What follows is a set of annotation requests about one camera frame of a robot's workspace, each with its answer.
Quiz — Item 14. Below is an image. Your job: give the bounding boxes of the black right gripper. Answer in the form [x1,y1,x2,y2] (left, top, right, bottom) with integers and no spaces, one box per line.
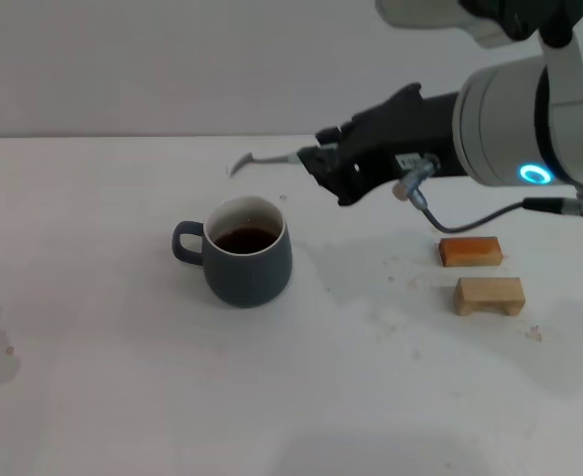
[296,82,466,208]

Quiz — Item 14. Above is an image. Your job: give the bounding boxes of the light notched wooden block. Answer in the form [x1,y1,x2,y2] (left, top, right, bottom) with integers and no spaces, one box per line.
[452,276,526,317]

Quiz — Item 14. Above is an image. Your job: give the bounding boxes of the dark grey ceramic coffee mug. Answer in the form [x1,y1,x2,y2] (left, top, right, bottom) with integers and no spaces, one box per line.
[173,195,294,309]

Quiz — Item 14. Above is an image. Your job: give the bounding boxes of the brown stained wooden block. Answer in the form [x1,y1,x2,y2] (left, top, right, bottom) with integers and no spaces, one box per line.
[438,235,505,269]

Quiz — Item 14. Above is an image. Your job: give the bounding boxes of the metal spoon with blue handle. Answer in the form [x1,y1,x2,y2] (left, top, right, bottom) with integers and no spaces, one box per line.
[228,151,306,178]

